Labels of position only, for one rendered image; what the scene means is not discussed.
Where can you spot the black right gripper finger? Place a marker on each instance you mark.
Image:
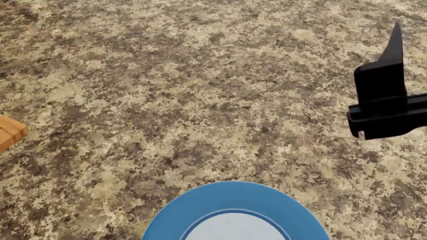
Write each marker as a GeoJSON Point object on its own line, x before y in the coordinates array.
{"type": "Point", "coordinates": [383, 80]}

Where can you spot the wooden cutting board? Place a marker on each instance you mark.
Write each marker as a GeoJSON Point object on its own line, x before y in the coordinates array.
{"type": "Point", "coordinates": [9, 133]}

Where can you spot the blue round plate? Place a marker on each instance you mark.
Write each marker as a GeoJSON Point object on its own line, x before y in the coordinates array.
{"type": "Point", "coordinates": [235, 212]}

